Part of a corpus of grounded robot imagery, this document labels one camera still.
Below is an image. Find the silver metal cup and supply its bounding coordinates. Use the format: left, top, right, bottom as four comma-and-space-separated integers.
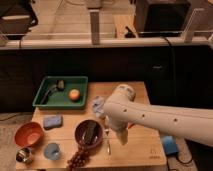
16, 148, 33, 164

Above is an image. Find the red bowl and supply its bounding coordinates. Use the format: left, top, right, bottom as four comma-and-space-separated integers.
14, 122, 44, 147

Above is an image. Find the blue object on floor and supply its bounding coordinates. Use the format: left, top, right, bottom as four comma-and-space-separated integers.
161, 136, 179, 155

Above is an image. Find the blue sponge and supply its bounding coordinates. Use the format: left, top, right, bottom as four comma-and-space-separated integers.
43, 115, 63, 130

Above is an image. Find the purple grape bunch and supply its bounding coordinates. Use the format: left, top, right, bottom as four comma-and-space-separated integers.
67, 141, 90, 171

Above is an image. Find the dark purple bowl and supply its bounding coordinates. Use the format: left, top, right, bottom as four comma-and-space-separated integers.
75, 120, 103, 149

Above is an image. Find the blue plastic cup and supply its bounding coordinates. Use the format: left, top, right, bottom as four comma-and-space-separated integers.
43, 143, 61, 160

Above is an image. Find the orange peach fruit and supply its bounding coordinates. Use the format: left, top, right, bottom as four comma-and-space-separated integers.
69, 89, 80, 101

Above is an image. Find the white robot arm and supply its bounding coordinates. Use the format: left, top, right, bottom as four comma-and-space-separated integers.
103, 84, 213, 147

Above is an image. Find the silver fork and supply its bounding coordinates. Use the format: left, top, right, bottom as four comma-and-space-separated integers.
103, 116, 112, 156

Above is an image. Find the black dish brush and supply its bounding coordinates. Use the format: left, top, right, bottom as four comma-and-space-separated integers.
40, 80, 65, 104

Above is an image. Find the crumpled blue white cloth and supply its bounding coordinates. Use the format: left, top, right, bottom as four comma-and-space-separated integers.
92, 96, 106, 118

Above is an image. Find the green plastic tray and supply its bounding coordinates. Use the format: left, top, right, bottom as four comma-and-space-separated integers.
33, 76, 88, 110

